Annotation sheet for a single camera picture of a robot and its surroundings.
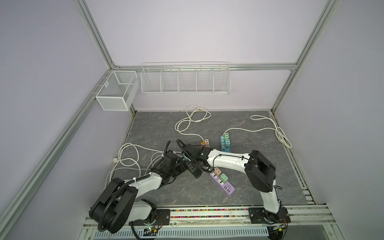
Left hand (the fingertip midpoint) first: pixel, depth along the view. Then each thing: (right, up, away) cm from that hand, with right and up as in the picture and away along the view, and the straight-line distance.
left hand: (188, 166), depth 89 cm
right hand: (+2, +1, +1) cm, 3 cm away
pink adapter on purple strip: (+17, -1, -7) cm, 18 cm away
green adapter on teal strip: (+25, +18, +8) cm, 32 cm away
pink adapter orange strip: (+11, +14, +5) cm, 19 cm away
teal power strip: (+23, +10, +8) cm, 26 cm away
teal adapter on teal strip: (+24, +13, +5) cm, 28 cm away
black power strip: (+4, +1, -10) cm, 11 cm away
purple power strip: (+22, -9, -8) cm, 25 cm away
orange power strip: (+9, +13, +9) cm, 18 cm away
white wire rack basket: (-2, +57, +11) cm, 58 cm away
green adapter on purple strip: (+20, -4, -9) cm, 22 cm away
